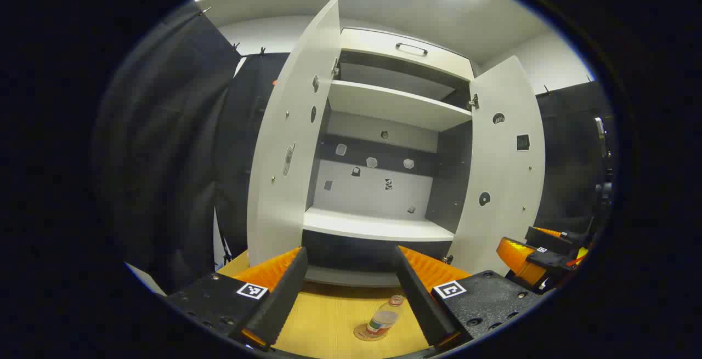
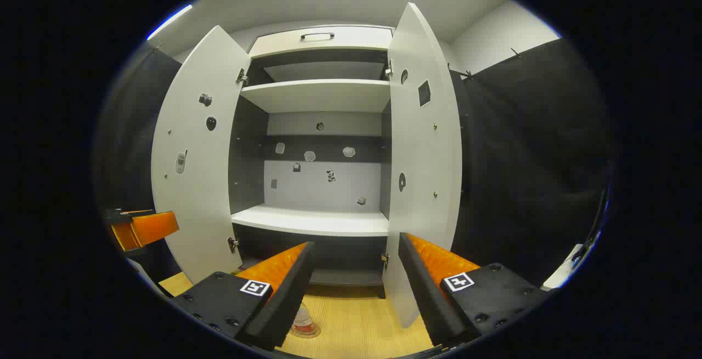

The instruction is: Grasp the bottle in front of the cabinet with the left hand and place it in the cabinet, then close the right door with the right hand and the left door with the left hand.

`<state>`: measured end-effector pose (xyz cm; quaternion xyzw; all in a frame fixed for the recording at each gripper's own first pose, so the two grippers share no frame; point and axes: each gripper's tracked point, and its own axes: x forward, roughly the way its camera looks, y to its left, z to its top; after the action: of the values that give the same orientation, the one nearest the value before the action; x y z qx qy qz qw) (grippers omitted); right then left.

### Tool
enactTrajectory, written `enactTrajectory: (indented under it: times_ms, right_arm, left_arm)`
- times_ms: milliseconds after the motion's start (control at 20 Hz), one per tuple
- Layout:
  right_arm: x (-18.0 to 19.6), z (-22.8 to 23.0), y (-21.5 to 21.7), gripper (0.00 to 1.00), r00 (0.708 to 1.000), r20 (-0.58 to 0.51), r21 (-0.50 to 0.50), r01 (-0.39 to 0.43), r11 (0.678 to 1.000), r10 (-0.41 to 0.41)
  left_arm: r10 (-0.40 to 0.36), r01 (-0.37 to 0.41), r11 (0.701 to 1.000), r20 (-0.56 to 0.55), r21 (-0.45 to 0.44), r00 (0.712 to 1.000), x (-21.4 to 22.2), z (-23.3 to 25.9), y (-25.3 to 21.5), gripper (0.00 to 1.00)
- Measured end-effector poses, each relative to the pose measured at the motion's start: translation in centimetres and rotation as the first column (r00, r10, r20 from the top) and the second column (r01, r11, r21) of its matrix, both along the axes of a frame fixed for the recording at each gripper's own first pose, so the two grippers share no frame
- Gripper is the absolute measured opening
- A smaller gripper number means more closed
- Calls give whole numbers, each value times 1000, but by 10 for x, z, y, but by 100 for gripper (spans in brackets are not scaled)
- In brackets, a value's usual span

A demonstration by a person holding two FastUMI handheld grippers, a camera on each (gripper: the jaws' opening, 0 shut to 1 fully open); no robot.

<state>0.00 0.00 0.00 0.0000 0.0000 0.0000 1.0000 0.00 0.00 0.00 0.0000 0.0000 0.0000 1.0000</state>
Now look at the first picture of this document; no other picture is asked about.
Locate black backdrop cloth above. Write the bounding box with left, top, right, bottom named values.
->
left=535, top=79, right=615, bottom=235
left=93, top=3, right=291, bottom=294

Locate white cabinet door phone sticker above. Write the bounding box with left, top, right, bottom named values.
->
left=247, top=0, right=342, bottom=267

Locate white cabinet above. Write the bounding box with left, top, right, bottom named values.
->
left=302, top=27, right=475, bottom=288

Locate clear plastic bottle red ring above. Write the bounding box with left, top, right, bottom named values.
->
left=366, top=294, right=405, bottom=338

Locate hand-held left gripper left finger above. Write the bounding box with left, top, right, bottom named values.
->
left=165, top=247, right=309, bottom=351

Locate dark metal stand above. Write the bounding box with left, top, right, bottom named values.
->
left=594, top=117, right=614, bottom=217

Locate white cabinet door cat sticker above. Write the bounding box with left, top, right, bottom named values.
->
left=447, top=55, right=547, bottom=276

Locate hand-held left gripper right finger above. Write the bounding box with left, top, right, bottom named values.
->
left=393, top=246, right=544, bottom=350

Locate round wooden coaster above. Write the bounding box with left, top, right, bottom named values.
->
left=354, top=322, right=389, bottom=342

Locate white cabinet shelf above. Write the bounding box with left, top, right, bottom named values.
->
left=328, top=79, right=473, bottom=132
left=303, top=207, right=456, bottom=242

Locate white board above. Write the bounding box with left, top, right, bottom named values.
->
left=125, top=262, right=167, bottom=297

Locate white drawer with metal handle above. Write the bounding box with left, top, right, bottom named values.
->
left=340, top=27, right=475, bottom=81

